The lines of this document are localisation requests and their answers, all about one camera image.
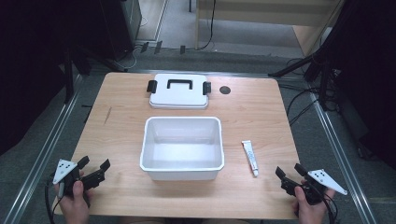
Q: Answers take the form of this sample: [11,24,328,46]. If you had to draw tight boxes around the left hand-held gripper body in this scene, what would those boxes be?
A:
[51,159,92,198]

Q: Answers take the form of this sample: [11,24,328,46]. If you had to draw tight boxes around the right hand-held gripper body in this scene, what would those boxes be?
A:
[298,168,348,206]

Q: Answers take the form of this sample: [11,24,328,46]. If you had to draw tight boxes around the person's right hand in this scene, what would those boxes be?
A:
[291,178,336,224]

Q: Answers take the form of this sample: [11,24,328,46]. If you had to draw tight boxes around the person's left hand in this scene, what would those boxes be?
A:
[53,169,95,224]

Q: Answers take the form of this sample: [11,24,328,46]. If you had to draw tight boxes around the white ointment tube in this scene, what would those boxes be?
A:
[241,139,261,178]

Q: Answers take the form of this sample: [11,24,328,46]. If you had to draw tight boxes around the white plastic storage box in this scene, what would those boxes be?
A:
[139,116,225,182]

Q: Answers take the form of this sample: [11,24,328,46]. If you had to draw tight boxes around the black tripod stand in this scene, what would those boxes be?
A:
[267,49,339,111]

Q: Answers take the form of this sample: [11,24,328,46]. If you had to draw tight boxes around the dark curtain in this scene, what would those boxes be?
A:
[323,0,396,171]
[0,0,106,157]

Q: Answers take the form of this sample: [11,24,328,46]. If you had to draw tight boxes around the black cabinet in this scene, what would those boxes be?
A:
[98,0,143,62]

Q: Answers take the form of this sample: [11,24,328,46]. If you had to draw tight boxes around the light wooden furniture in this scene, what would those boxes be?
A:
[193,0,345,58]

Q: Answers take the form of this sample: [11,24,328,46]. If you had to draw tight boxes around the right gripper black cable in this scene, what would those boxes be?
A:
[318,186,340,224]

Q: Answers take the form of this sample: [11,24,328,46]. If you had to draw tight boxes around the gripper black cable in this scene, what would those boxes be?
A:
[318,186,340,224]
[44,177,64,224]

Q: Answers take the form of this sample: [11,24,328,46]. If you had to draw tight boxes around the metal floor rail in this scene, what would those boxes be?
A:
[306,82,378,224]
[2,74,84,224]

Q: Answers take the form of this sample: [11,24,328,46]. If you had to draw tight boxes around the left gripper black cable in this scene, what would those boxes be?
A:
[44,177,64,224]

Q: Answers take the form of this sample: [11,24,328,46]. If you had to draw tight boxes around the black floor cables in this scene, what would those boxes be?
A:
[284,57,331,127]

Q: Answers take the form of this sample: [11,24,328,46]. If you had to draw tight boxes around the white floor cable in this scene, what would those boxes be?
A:
[122,15,149,70]

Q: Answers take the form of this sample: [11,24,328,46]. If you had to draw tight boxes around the white lid with black handle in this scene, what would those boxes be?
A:
[146,73,212,110]

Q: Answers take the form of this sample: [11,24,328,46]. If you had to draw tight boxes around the black hanging cable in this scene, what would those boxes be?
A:
[197,0,218,51]

